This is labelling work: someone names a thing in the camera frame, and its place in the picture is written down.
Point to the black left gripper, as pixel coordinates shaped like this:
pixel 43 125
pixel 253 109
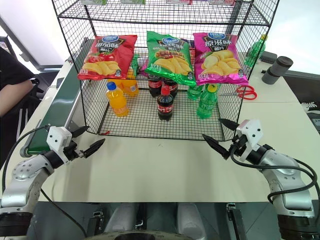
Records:
pixel 72 151

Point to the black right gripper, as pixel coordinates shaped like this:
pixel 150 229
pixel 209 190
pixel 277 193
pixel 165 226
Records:
pixel 238 146

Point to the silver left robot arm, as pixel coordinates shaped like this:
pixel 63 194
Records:
pixel 25 175

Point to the person's bare forearm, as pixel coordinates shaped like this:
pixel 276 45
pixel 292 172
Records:
pixel 15 97

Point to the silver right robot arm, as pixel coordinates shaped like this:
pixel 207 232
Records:
pixel 287 175

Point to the green conveyor belt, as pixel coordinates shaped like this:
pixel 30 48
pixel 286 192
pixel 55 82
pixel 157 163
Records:
pixel 62 100

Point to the small red tie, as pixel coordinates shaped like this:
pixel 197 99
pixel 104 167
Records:
pixel 106 132

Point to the green soda bottle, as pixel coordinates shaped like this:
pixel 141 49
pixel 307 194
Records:
pixel 256 50
pixel 193 93
pixel 206 103

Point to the orange soda bottle blue cap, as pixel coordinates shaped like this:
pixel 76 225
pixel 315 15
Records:
pixel 118 102

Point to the cola bottle red cap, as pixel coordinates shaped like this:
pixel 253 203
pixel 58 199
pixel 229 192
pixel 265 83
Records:
pixel 165 105

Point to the magenta potato chips bag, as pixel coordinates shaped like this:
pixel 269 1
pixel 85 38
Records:
pixel 220 60

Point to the grey cylindrical roll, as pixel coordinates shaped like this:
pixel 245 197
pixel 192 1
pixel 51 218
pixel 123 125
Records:
pixel 275 71

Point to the red potato chips bag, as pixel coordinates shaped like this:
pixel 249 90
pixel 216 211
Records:
pixel 107 57

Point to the black labelled device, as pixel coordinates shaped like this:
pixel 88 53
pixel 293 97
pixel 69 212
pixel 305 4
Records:
pixel 311 110

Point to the green potato chips bag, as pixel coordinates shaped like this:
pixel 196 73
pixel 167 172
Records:
pixel 170 60

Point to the dark purple snack bag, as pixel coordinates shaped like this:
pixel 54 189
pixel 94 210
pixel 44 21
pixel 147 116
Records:
pixel 187 43

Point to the person in black clothes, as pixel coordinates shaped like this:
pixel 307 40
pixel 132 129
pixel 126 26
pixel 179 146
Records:
pixel 12 67

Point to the red snack box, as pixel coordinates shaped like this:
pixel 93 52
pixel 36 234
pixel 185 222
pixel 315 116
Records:
pixel 222 2

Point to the pink snack box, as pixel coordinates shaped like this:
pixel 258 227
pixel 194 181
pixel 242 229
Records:
pixel 180 1

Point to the white green snack box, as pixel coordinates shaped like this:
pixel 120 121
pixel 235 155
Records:
pixel 132 1

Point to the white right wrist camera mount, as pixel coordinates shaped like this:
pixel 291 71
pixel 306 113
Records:
pixel 252 133

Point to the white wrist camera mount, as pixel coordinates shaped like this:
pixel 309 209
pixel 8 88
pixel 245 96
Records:
pixel 252 133
pixel 57 138

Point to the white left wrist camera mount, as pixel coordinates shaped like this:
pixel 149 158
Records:
pixel 57 138

